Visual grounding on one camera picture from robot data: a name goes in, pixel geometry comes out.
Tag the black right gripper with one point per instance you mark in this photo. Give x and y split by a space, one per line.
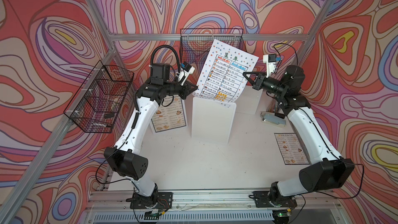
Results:
259 79

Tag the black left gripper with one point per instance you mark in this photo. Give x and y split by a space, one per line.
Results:
185 90

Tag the Dim Sum Inn menu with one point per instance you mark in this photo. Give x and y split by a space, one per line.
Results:
169 116

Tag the hand-drawn colourful menu sheet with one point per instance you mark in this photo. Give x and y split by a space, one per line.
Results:
221 78

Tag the white board panel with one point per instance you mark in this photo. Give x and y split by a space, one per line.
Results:
212 120
169 115
248 101

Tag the white board front panel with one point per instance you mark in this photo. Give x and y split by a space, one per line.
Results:
169 115

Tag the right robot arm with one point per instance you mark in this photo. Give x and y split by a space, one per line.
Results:
328 169

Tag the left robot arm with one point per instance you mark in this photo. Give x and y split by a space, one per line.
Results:
124 157

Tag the black and beige stapler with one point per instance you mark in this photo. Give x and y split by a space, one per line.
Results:
280 115

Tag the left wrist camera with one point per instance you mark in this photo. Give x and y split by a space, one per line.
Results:
186 69

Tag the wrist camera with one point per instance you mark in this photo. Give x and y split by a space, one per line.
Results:
271 63
186 69

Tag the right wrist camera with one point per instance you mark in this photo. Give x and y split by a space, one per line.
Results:
271 63

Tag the black wire basket back wall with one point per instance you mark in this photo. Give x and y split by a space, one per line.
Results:
195 43

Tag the black wire basket wall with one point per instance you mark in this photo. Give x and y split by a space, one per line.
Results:
97 104
195 43

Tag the black wire basket left wall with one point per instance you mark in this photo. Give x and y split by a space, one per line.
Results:
97 104

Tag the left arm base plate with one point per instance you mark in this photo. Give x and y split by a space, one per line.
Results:
162 200

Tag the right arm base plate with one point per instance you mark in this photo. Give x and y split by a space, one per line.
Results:
265 199

